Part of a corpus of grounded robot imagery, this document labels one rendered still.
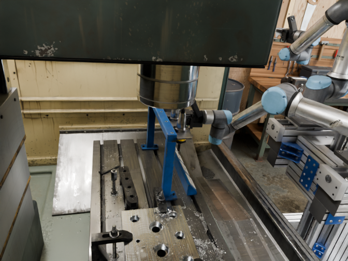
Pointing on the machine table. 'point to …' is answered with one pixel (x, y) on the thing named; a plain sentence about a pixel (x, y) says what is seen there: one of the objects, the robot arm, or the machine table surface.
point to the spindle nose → (167, 85)
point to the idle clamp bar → (133, 202)
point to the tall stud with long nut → (114, 180)
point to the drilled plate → (141, 227)
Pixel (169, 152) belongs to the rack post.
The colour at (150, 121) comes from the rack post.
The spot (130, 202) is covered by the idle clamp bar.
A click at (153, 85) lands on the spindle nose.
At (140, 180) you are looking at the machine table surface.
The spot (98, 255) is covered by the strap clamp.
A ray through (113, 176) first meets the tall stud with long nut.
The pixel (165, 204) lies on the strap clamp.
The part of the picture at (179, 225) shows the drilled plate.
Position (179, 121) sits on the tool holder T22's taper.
